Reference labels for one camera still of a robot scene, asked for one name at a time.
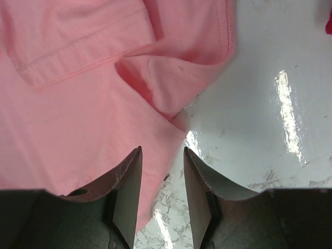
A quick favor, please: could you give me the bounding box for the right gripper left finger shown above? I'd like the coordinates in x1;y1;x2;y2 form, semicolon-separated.
60;146;143;248

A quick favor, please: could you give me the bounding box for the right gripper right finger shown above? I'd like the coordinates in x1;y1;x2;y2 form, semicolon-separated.
184;147;262;248

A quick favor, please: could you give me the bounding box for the crimson folded t shirt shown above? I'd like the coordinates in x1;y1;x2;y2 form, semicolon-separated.
325;19;332;35

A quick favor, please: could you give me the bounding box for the light pink t shirt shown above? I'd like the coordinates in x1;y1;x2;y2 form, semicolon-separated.
1;1;236;229

